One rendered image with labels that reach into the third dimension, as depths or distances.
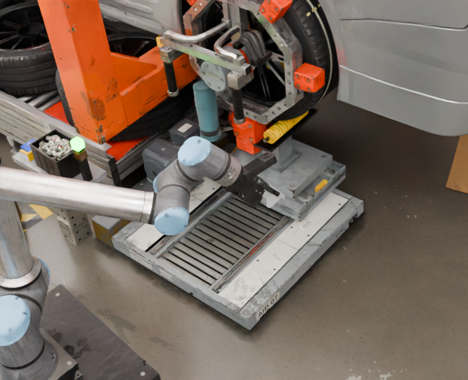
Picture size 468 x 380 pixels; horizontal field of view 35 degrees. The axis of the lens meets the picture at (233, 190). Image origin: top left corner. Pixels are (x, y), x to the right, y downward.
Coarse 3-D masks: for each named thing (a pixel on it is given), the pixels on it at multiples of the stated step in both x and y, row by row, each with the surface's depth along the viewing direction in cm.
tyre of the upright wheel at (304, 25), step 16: (304, 0) 264; (288, 16) 265; (304, 16) 262; (320, 16) 267; (304, 32) 264; (320, 32) 268; (304, 48) 269; (320, 48) 267; (320, 64) 271; (336, 64) 278; (336, 80) 288; (304, 96) 283; (320, 96) 284; (288, 112) 295; (304, 112) 291
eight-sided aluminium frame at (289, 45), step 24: (216, 0) 273; (240, 0) 265; (264, 0) 263; (192, 24) 292; (264, 24) 264; (288, 48) 262; (288, 72) 270; (216, 96) 306; (288, 96) 276; (264, 120) 294
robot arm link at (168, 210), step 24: (0, 168) 194; (0, 192) 192; (24, 192) 193; (48, 192) 193; (72, 192) 194; (96, 192) 196; (120, 192) 197; (144, 192) 200; (168, 192) 202; (120, 216) 198; (144, 216) 198; (168, 216) 197
